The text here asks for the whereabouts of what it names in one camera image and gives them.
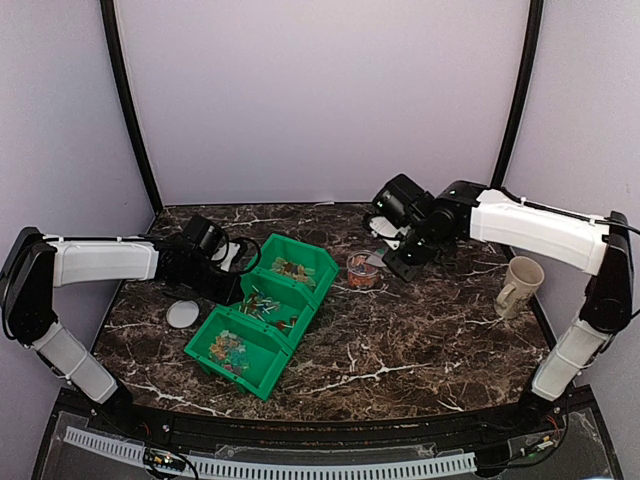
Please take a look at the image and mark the white round lid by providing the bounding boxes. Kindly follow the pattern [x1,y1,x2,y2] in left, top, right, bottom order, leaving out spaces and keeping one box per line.
[166,300,199,329]

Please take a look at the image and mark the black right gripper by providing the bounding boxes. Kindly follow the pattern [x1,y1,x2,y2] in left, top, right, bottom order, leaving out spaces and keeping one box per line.
[382,219,449,283]

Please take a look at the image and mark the silver metal scoop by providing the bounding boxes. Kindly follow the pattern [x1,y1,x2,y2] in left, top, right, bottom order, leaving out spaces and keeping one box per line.
[366,253,385,268]

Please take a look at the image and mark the lollipop candies pile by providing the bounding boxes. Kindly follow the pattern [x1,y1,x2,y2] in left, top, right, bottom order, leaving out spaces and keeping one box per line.
[239,286,298,331]

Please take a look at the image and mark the yellow-green gummy candies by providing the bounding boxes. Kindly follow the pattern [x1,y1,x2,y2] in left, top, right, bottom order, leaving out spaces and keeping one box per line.
[271,257,316,288]

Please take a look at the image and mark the green three-compartment candy bin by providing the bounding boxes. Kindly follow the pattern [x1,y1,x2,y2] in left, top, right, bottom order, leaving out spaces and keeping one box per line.
[184,234,339,401]

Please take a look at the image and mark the beige ceramic mug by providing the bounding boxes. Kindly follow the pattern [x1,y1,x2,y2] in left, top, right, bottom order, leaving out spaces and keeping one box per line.
[494,256,545,319]

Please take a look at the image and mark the red-orange gummy candies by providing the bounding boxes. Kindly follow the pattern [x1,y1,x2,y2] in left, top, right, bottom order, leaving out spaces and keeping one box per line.
[209,330,250,375]

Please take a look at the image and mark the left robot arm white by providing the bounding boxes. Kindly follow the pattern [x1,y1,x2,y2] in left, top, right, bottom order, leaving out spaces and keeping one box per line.
[1,226,248,436]

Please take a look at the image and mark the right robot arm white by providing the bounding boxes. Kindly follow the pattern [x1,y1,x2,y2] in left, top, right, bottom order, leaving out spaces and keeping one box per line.
[365,174,637,434]

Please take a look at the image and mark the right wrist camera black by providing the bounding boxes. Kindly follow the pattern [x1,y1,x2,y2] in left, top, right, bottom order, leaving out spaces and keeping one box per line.
[363,173,435,250]

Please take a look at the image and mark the black front rail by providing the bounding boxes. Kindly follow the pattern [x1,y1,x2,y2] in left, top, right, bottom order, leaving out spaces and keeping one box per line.
[91,404,565,450]

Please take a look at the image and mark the white slotted cable duct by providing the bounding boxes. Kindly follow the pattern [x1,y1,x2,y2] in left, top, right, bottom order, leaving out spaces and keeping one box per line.
[62,427,477,479]

